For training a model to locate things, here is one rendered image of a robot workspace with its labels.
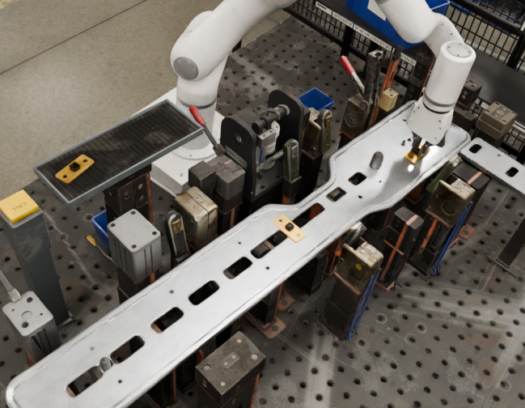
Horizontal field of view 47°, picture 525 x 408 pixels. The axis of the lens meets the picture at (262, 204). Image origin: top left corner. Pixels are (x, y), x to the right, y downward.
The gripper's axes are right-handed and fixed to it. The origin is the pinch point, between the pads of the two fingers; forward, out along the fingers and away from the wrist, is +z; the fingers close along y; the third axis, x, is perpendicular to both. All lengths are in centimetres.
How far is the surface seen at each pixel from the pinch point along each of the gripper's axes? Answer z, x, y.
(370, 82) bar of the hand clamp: -10.5, -1.8, -19.5
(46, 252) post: 2, -94, -36
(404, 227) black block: 5.7, -22.0, 12.7
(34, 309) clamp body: -3, -104, -21
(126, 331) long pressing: 3, -92, -8
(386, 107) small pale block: 0.4, 6.2, -16.6
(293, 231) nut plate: 2.6, -46.6, -3.7
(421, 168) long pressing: 3.0, -3.7, 4.2
